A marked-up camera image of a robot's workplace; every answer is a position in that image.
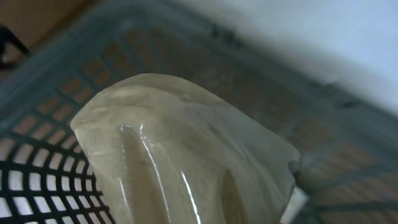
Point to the beige paper pouch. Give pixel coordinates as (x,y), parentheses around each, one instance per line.
(165,150)

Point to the grey plastic basket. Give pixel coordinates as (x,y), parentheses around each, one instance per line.
(348,148)

